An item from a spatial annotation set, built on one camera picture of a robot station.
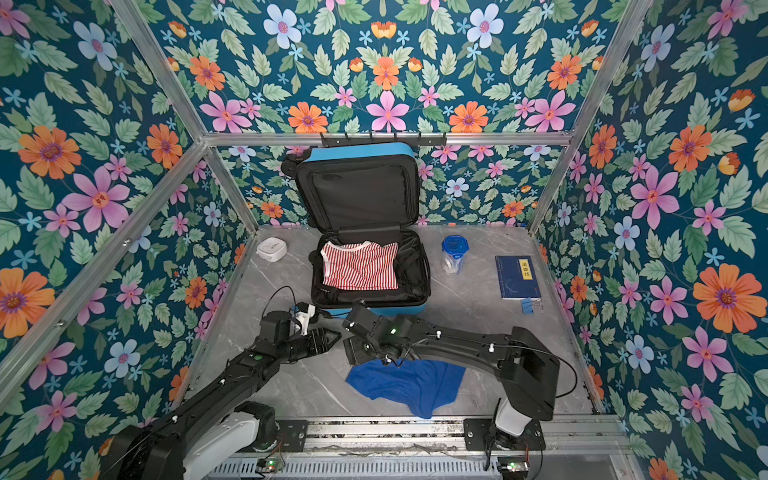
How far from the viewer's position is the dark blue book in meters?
1.01

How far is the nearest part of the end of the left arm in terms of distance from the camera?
0.67 m

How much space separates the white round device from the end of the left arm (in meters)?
0.42

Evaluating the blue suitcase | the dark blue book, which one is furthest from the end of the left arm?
the dark blue book

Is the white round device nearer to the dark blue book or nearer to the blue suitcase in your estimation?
the blue suitcase

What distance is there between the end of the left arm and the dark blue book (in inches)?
23.3

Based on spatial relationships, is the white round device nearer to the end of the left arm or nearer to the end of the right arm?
the end of the left arm

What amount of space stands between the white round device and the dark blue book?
815 mm

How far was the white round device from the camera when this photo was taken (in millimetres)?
1090
